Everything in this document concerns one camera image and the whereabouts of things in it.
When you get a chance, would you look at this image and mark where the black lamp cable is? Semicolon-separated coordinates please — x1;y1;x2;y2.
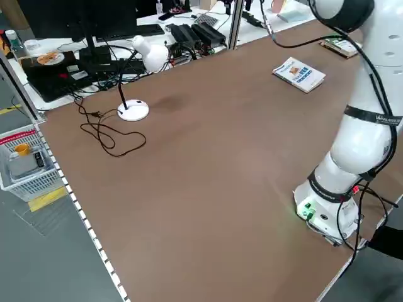
74;94;147;158

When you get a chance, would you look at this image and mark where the grey perforated pad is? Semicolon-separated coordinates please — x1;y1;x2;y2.
193;13;220;28

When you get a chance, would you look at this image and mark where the paperback book with white pages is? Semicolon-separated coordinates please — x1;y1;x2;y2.
271;57;327;94

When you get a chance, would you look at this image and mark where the black power supply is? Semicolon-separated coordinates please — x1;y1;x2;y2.
169;24;203;48
190;23;228;47

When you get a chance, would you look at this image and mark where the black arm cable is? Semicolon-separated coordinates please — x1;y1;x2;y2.
259;0;399;262

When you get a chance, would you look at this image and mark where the black laptop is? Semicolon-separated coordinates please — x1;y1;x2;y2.
22;50;95;103

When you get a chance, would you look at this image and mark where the clear plastic bottle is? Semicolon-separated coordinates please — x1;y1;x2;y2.
4;30;26;61

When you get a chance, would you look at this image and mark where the black computer monitor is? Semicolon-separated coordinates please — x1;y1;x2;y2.
17;0;139;64

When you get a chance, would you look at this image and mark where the aluminium table post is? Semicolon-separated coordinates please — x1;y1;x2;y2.
227;0;247;51

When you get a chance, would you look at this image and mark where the small electronics board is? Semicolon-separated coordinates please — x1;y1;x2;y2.
169;42;198;62

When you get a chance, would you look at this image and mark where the black keyboard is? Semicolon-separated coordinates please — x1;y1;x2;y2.
95;24;166;42

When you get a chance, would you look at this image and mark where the pale teal folder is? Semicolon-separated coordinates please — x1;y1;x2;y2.
276;8;305;23

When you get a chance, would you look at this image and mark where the grey flat box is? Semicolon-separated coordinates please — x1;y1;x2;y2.
8;152;53;182

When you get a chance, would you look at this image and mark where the black flat box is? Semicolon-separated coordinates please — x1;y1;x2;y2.
94;59;149;79

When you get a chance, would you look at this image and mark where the round orange patterned disc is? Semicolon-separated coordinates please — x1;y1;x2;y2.
35;52;66;66

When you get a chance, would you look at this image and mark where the black power adapter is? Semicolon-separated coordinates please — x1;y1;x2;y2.
241;11;264;28

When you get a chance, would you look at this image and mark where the clear plastic cup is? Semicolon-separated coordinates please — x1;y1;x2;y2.
23;39;42;58

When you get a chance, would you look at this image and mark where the green cover book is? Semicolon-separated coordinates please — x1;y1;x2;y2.
319;36;363;60

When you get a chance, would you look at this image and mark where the white desk lamp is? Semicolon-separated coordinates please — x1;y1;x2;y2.
116;35;170;122

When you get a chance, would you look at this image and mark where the white plastic basket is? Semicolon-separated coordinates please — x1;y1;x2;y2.
0;124;61;203

